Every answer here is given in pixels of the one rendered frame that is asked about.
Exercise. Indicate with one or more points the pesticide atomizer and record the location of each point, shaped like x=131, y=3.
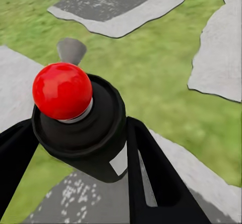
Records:
x=80, y=118

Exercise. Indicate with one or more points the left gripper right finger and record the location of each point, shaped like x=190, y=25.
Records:
x=176, y=204

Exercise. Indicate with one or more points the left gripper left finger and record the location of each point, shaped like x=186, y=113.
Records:
x=17, y=146

